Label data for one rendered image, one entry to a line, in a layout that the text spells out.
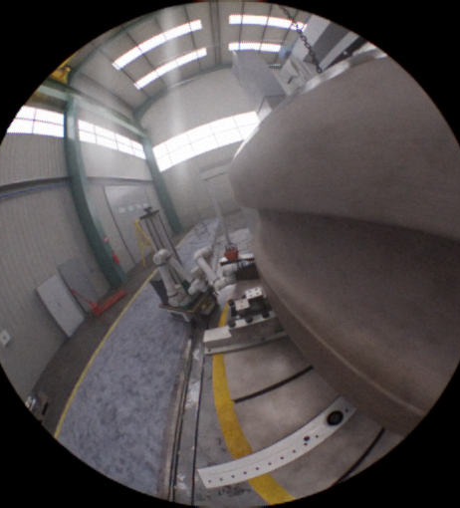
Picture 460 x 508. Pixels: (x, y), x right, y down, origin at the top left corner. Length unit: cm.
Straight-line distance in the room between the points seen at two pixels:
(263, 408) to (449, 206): 132
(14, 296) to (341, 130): 671
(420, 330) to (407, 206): 36
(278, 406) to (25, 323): 650
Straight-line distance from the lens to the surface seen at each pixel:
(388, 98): 24
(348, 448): 135
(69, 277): 714
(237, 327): 126
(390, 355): 55
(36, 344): 654
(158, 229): 237
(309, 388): 132
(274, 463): 93
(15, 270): 670
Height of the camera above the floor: 159
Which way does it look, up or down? 21 degrees down
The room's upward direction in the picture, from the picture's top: 21 degrees counter-clockwise
